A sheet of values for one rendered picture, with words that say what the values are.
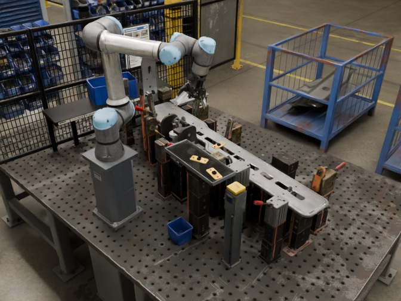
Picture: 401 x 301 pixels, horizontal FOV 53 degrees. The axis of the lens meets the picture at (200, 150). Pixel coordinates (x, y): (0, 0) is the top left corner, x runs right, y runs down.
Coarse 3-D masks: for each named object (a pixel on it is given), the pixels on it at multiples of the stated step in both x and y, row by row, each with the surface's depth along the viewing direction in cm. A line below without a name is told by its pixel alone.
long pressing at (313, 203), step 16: (160, 112) 266; (176, 112) 266; (208, 128) 249; (208, 144) 233; (256, 160) 219; (256, 176) 207; (272, 176) 207; (288, 176) 208; (272, 192) 195; (288, 192) 196; (304, 192) 196; (304, 208) 186; (320, 208) 186
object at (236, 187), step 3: (234, 183) 175; (237, 183) 175; (228, 186) 174; (231, 186) 174; (234, 186) 174; (237, 186) 174; (240, 186) 174; (243, 186) 174; (231, 189) 172; (234, 189) 172; (237, 189) 172; (240, 189) 172; (243, 189) 173; (234, 192) 171; (237, 192) 171
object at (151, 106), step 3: (153, 90) 243; (147, 93) 241; (150, 93) 241; (153, 93) 244; (147, 96) 243; (150, 96) 242; (147, 99) 245; (150, 99) 243; (150, 102) 244; (153, 102) 246; (150, 105) 246; (153, 105) 247; (150, 108) 248; (153, 108) 248; (150, 111) 251; (153, 111) 249; (150, 114) 253
